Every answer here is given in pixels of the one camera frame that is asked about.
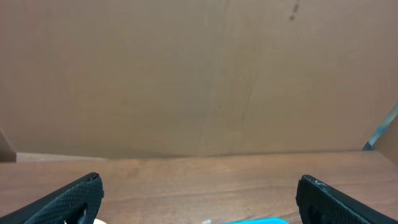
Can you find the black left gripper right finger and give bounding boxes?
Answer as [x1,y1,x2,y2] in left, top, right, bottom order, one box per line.
[296,175,397,224]

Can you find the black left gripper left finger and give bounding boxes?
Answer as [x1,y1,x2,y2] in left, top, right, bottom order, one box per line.
[1,172,104,224]

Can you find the white plate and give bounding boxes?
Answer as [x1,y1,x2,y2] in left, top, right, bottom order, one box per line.
[93,219,107,224]

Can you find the blue plastic tray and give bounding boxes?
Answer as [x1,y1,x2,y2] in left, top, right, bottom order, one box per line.
[201,218,290,224]

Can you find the blue strip at wall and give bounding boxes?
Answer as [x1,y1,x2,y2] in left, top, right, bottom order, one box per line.
[362,104,397,151]

